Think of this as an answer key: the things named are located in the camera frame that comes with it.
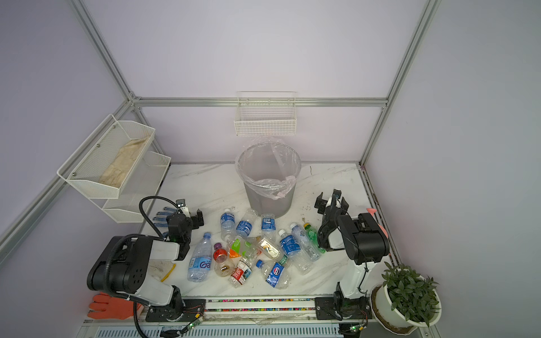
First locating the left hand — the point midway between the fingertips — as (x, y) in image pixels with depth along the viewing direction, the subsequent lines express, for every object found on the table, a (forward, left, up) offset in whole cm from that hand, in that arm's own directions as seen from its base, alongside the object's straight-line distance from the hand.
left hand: (186, 212), depth 93 cm
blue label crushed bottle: (-25, -40, -3) cm, 48 cm away
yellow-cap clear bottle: (-18, -38, +3) cm, 42 cm away
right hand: (+7, -66, +6) cm, 67 cm away
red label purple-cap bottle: (-22, -20, -5) cm, 30 cm away
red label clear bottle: (-26, -28, -1) cm, 38 cm away
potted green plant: (-37, -81, +9) cm, 89 cm away
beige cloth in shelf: (+6, +19, +24) cm, 31 cm away
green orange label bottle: (-18, -26, +4) cm, 32 cm away
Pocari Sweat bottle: (-7, -37, +1) cm, 38 cm away
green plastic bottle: (-11, -56, -2) cm, 58 cm away
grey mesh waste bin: (+3, -44, +1) cm, 44 cm away
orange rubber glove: (-36, +19, -5) cm, 41 cm away
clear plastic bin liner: (+16, -37, +14) cm, 42 cm away
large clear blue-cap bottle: (-23, -11, -1) cm, 25 cm away
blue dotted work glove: (0, +14, -6) cm, 15 cm away
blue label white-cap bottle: (-20, -50, -4) cm, 54 cm away
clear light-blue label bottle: (-15, -54, -1) cm, 56 cm away
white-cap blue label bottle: (-4, -19, -3) cm, 20 cm away
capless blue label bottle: (-7, -27, +1) cm, 28 cm away
